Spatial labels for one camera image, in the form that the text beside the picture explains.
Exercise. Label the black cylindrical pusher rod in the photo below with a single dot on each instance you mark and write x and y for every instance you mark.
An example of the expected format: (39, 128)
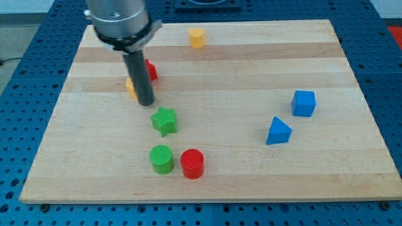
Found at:
(139, 75)

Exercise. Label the green star block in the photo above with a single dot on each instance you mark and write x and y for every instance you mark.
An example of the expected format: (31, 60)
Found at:
(164, 121)

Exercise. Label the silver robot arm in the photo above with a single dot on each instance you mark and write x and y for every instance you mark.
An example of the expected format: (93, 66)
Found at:
(126, 26)

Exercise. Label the red star block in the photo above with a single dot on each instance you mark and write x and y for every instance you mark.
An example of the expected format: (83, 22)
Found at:
(151, 70)

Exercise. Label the yellow block behind rod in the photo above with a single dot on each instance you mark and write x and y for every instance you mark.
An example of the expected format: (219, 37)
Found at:
(130, 88)

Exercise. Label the green cylinder block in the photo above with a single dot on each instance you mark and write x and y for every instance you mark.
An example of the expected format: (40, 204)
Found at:
(161, 159)

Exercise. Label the yellow heart block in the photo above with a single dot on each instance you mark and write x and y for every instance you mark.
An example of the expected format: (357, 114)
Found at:
(197, 37)

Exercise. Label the red cylinder block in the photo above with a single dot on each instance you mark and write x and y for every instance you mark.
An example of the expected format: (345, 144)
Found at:
(192, 163)

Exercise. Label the wooden board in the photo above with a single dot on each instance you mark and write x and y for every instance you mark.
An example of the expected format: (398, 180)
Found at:
(96, 145)

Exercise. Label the blue triangle block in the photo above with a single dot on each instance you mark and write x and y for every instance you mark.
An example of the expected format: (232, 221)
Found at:
(279, 132)

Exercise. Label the blue cube block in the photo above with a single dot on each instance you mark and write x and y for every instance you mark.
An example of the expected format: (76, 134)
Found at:
(303, 103)

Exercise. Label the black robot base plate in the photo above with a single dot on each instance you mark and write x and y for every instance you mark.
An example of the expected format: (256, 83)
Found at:
(190, 5)

